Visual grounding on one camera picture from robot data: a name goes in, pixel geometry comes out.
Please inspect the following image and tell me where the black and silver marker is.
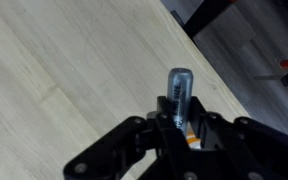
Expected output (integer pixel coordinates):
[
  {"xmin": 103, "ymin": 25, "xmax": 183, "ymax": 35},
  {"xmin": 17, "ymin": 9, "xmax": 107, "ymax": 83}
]
[{"xmin": 167, "ymin": 67, "xmax": 193, "ymax": 138}]

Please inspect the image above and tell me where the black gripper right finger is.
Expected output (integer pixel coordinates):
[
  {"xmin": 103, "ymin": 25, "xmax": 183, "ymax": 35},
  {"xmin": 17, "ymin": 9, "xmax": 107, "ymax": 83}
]
[{"xmin": 190, "ymin": 96, "xmax": 288, "ymax": 180}]

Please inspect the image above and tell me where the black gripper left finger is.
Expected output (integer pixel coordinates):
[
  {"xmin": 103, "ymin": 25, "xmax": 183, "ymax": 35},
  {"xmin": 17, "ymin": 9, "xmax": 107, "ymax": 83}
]
[{"xmin": 62, "ymin": 95, "xmax": 198, "ymax": 180}]

